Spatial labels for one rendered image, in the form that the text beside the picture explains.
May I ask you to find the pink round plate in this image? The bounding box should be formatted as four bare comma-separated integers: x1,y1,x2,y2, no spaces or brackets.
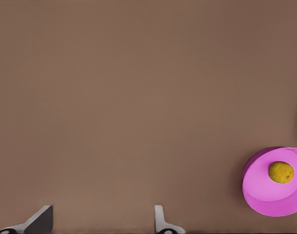
241,146,297,217

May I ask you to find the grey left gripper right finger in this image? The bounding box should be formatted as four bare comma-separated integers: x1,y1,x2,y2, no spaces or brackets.
154,205,186,234

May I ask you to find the yellow-green orange fruit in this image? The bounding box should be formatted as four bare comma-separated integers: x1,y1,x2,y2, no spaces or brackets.
268,161,295,184

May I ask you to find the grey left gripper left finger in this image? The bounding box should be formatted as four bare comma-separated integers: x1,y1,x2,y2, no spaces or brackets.
0,204,54,234

